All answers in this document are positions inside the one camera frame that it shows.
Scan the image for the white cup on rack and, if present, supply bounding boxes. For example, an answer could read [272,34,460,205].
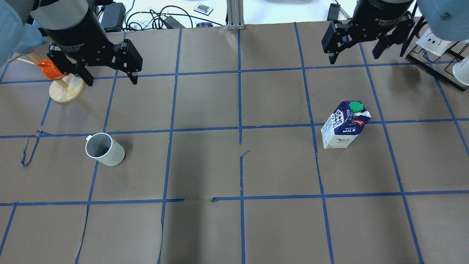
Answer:
[452,57,469,86]
[416,29,459,57]

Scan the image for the black wire cup rack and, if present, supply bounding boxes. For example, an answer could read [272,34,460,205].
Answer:
[400,17,468,92]

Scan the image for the aluminium frame post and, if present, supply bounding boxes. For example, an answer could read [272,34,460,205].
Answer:
[226,0,245,30]

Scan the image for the wooden mug tree stand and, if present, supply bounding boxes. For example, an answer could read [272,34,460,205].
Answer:
[7,53,85,103]

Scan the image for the blue white milk carton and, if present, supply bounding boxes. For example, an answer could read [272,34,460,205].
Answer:
[321,100,372,149]

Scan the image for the blue mug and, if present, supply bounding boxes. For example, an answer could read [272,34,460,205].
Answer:
[13,23,47,55]

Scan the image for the small remote control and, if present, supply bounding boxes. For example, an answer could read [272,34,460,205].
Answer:
[193,3,214,16]

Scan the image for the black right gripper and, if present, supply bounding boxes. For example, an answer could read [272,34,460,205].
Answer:
[321,0,415,65]

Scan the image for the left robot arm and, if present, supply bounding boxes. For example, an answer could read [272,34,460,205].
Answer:
[0,0,143,86]

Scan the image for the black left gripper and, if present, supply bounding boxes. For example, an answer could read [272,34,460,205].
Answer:
[35,7,143,87]

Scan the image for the orange mug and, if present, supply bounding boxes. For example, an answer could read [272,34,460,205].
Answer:
[37,59,69,81]

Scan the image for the white HOME mug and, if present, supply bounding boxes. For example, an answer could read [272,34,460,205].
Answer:
[84,133,126,166]

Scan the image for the black power adapter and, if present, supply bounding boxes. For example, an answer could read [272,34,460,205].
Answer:
[101,2,126,32]

